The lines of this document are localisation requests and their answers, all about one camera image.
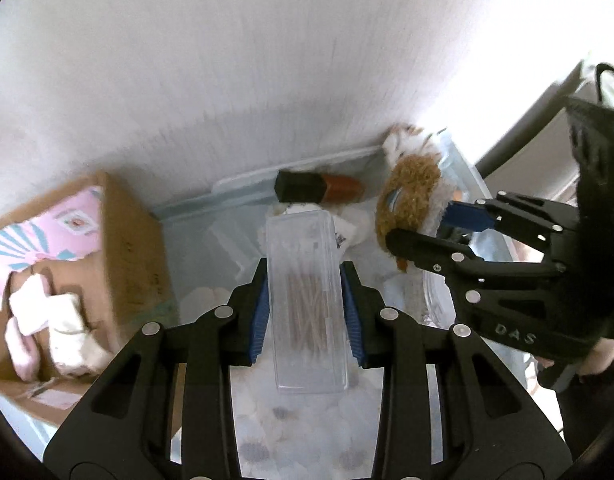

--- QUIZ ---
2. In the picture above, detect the brown white plush toy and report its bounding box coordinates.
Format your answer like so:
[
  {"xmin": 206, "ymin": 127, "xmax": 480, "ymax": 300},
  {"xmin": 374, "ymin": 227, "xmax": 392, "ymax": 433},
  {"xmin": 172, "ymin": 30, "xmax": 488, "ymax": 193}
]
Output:
[{"xmin": 374, "ymin": 124, "xmax": 464, "ymax": 250}]

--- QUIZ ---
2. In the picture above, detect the clear box of cotton swabs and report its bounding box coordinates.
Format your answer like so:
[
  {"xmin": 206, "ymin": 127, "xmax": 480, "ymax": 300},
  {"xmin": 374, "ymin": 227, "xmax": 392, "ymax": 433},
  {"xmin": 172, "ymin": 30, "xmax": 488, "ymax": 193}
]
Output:
[{"xmin": 266, "ymin": 210, "xmax": 348, "ymax": 394}]

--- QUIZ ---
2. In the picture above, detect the person's right hand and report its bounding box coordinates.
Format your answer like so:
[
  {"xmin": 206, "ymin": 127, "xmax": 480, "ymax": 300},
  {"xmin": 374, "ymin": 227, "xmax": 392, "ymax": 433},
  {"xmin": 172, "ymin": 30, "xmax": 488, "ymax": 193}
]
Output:
[{"xmin": 534, "ymin": 336, "xmax": 614, "ymax": 376}]

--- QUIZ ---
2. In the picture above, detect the white printed paper packet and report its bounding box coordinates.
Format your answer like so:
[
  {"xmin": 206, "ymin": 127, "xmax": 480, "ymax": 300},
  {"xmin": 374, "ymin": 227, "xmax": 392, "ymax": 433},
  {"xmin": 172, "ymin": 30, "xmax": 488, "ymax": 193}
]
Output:
[{"xmin": 334, "ymin": 206, "xmax": 373, "ymax": 248}]

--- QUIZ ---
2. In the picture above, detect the brown cardboard box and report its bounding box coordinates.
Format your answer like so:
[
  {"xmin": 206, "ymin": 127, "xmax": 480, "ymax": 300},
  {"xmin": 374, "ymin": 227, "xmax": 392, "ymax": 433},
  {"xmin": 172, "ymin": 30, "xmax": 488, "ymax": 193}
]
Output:
[{"xmin": 0, "ymin": 172, "xmax": 175, "ymax": 426}]

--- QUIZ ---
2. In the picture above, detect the black capped orange bottle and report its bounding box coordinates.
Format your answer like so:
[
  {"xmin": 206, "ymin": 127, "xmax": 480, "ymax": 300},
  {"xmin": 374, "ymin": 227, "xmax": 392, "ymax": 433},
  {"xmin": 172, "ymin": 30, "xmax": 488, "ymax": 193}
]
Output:
[{"xmin": 275, "ymin": 170, "xmax": 365, "ymax": 204}]

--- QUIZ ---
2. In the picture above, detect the pink teal sunburst paper liner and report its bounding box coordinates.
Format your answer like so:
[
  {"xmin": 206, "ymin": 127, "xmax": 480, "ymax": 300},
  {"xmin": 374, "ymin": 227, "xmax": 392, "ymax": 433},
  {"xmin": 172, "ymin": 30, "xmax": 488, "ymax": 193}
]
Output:
[{"xmin": 0, "ymin": 185, "xmax": 104, "ymax": 307}]

